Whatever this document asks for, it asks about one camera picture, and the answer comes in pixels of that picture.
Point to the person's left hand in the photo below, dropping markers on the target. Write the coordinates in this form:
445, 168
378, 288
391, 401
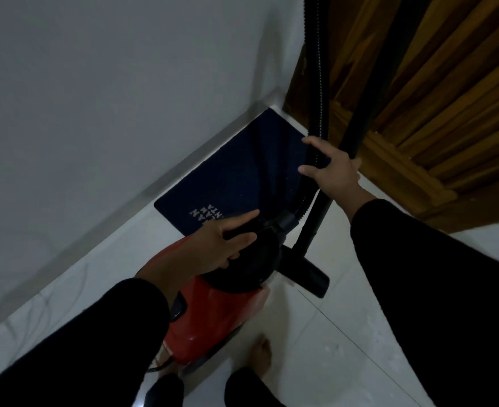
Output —
207, 250

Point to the person's right hand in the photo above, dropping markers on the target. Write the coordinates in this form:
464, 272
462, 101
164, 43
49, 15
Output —
338, 175

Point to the person's right thumb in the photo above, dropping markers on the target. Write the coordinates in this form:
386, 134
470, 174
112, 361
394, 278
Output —
357, 165

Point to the person's left thumb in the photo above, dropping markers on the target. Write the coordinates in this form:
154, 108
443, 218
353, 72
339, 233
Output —
241, 219

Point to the person's right middle finger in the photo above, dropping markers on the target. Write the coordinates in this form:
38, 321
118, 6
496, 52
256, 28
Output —
309, 169

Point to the black vacuum wand with nozzle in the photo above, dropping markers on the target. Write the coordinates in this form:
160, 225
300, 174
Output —
304, 273

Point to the red and black vacuum cleaner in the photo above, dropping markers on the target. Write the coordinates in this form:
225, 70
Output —
215, 317

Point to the person's left forearm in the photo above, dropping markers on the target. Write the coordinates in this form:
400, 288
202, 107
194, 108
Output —
84, 347

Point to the person's right forearm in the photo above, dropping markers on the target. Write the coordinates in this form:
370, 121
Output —
427, 292

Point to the dark blue doormat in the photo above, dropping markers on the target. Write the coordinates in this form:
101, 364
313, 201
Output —
241, 173

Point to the brown wooden door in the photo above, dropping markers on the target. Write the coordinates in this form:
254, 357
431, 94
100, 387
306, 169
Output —
453, 101

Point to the white baseboard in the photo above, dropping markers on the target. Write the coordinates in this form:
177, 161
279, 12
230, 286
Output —
105, 229

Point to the person's right foot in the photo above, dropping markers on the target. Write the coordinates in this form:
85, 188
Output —
261, 356

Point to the person's right leg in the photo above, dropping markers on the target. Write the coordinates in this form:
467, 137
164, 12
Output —
247, 392

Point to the person's leg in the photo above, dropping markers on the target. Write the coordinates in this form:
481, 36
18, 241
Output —
164, 392
247, 392

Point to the person's left leg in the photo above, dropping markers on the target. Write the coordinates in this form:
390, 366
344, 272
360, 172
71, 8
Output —
164, 392

